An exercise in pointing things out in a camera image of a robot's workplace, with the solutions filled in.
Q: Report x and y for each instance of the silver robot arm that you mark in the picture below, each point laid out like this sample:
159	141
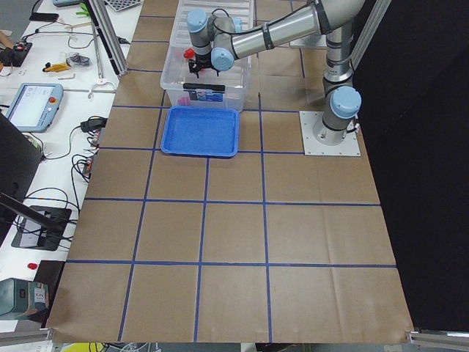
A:
218	40

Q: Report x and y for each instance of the black monitor stand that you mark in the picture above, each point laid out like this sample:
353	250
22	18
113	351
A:
40	227

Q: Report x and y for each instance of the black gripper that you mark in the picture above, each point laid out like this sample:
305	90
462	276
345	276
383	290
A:
201	60

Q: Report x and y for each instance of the red block in box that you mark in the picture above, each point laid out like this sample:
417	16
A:
189	53
183	101

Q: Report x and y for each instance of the blue plastic tray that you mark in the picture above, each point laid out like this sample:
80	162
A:
201	131

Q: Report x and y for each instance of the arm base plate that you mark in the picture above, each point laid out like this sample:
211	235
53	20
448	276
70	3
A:
318	140
315	41

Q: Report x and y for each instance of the aluminium frame post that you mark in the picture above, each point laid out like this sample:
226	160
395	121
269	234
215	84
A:
110	36

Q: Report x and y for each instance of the black box latch handle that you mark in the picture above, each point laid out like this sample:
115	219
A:
213	87

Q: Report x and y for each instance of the black power adapter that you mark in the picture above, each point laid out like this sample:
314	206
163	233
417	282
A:
93	124

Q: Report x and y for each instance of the long metal rod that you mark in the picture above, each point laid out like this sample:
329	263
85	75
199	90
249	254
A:
106	40

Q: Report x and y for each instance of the blue teach pendant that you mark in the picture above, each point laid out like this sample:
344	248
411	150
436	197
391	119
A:
34	106

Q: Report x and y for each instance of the clear plastic storage box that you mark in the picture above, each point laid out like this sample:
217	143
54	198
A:
236	80

